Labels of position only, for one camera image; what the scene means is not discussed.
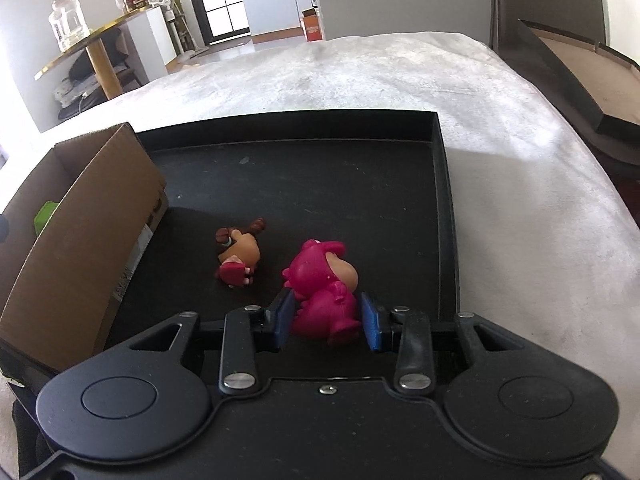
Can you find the green cube toy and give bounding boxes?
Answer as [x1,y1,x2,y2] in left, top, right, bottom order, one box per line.
[32,201,61,236]

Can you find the orange cardboard box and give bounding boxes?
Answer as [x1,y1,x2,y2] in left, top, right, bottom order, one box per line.
[299,8,326,42]

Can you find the dark grey panel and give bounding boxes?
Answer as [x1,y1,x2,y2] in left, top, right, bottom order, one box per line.
[491,0,617,58]

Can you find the black tray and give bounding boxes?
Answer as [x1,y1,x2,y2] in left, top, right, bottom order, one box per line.
[102,110,460,361]

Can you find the round gold table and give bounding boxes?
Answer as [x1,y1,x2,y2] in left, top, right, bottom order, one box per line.
[34,6,167,102]

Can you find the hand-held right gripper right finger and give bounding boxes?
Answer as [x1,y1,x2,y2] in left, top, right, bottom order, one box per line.
[359,292,516,393]

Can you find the brown figure toy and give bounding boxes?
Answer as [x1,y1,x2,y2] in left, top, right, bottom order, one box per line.
[215,217,267,289]

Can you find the black framed glass door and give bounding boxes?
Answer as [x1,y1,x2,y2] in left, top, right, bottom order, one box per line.
[181,0,251,41]

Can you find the tall clear glass jar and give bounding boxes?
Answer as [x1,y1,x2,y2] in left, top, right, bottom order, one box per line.
[48,0,91,54]

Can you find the white standing appliance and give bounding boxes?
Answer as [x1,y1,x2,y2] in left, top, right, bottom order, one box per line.
[164,4,202,57]

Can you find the pink figure toy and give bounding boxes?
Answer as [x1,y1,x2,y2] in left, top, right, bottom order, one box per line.
[281,239,362,346]

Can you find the black framed brown board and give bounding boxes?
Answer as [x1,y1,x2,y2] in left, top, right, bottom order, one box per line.
[516,18,640,134]

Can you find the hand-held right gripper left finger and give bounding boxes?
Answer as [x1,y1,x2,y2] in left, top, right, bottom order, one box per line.
[125,291,297,397]

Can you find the white cabinet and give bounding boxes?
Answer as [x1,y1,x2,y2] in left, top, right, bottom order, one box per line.
[235,0,317,45]

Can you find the brown cardboard box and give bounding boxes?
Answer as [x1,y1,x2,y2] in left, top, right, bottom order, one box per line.
[0,121,170,376]

